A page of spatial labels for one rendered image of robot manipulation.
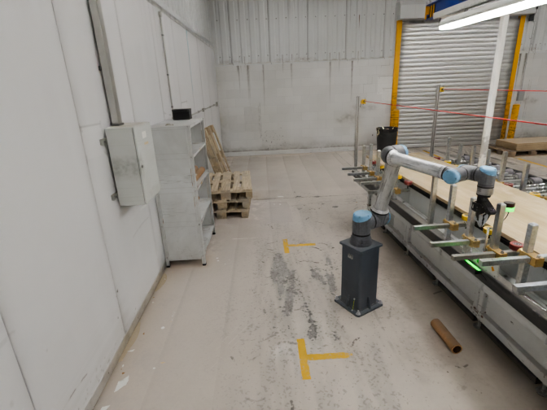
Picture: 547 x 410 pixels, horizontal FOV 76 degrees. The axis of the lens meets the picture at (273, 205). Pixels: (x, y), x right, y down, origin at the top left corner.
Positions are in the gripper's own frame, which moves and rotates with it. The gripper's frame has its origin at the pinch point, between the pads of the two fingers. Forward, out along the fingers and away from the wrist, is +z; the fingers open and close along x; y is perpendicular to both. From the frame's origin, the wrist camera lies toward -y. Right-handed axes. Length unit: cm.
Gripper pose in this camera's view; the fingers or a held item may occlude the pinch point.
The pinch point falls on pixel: (481, 225)
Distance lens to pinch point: 254.0
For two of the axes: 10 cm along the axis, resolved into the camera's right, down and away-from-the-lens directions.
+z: 0.4, 9.4, 3.3
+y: -0.8, -3.2, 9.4
